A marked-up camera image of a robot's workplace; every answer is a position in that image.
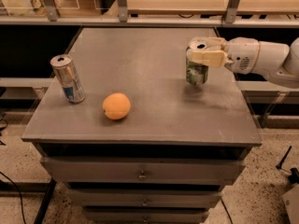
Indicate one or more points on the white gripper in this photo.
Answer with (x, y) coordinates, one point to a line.
(242, 55)

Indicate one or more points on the green soda can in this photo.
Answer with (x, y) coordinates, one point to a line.
(196, 73)

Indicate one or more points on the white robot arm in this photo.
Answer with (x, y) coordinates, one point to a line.
(276, 62)

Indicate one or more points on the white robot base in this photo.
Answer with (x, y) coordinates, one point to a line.
(291, 201)

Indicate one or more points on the silver blue energy drink can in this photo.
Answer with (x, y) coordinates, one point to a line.
(66, 73)

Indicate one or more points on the orange fruit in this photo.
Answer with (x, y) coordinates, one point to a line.
(116, 106)

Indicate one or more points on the grey drawer cabinet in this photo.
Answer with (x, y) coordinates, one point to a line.
(168, 119)

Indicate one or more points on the top drawer with knob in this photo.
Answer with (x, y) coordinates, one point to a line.
(143, 170)

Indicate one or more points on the drawer with knob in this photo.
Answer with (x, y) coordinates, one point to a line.
(143, 170)
(144, 198)
(146, 216)

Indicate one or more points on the middle drawer with knob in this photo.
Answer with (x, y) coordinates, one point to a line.
(144, 198)

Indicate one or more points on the bottom drawer with knob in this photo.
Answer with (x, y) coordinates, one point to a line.
(146, 216)

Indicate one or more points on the metal railing frame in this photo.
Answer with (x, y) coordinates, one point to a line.
(185, 13)

